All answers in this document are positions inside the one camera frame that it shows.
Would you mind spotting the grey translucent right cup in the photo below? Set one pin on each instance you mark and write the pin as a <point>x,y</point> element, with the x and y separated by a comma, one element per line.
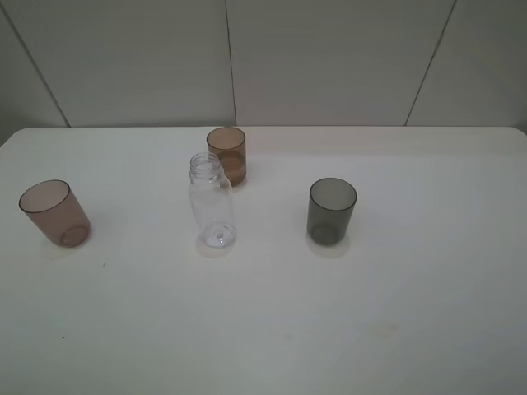
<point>331,205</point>

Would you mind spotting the clear plastic water bottle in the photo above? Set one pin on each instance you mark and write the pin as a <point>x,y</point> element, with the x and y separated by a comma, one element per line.
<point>210,195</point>

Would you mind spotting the brown translucent middle cup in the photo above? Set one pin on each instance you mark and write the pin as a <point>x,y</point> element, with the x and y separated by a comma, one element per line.
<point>228,144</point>

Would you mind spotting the pink translucent left cup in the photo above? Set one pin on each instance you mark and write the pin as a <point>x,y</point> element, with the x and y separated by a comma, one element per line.
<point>54,209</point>

